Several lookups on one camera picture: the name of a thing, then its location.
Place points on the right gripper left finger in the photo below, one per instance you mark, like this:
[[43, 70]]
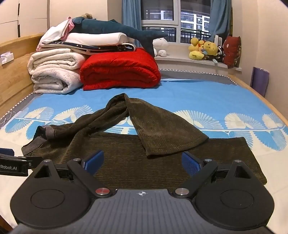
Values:
[[84, 171]]

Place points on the red folded blanket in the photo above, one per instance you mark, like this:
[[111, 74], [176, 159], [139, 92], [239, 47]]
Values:
[[136, 69]]

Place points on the blue curtain right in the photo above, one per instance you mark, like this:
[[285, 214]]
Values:
[[220, 19]]

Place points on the blue curtain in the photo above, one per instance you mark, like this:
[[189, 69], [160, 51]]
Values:
[[220, 19], [131, 19]]

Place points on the blue white patterned bedsheet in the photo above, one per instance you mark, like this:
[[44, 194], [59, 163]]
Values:
[[219, 110]]

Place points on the white plush toy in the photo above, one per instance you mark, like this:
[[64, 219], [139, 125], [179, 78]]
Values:
[[160, 47]]

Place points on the dark brown corduroy pants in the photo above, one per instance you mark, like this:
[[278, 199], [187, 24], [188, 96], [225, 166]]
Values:
[[142, 145]]

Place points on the wooden bed headboard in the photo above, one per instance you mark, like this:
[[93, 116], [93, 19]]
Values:
[[16, 82]]

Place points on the window with white frame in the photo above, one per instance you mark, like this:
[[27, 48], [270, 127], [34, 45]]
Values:
[[181, 20]]

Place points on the white folded bedding stack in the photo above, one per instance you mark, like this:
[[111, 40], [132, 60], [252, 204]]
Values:
[[60, 38]]

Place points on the yellow plush toys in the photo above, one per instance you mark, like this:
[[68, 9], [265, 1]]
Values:
[[203, 50]]

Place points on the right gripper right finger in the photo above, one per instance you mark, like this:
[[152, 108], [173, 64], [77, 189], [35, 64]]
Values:
[[200, 172]]

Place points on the purple bag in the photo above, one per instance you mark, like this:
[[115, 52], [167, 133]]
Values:
[[259, 80]]

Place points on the white tissue pack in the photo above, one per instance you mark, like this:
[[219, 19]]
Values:
[[6, 58]]

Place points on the white folded comforter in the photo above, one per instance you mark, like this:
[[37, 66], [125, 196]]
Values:
[[55, 71]]

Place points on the blue shark plush toy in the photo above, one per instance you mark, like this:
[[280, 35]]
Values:
[[93, 26]]

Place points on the blue curtain left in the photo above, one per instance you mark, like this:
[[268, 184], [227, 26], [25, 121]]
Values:
[[131, 19]]

